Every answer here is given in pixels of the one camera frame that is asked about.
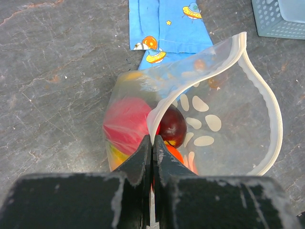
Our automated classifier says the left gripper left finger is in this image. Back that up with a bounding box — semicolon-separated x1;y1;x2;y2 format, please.
0;135;152;229

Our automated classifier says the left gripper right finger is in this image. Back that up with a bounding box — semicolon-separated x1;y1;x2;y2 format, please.
152;135;302;229

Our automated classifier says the orange fruit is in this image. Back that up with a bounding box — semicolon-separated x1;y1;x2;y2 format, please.
166;145;198;175

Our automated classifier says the green orange mango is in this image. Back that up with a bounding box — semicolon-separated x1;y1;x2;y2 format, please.
106;141;130;171

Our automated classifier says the red apple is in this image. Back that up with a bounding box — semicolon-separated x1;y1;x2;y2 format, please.
102;97;152;156

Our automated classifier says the clear zip top bag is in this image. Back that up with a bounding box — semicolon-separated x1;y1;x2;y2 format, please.
106;32;283;176

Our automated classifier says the dark red purple fruit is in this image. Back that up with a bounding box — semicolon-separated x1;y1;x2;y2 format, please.
157;105;187;148

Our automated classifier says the blue patterned cloth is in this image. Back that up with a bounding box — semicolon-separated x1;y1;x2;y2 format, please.
129;0;213;70

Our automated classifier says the light blue plastic basket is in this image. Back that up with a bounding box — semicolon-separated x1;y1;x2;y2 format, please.
251;0;305;40

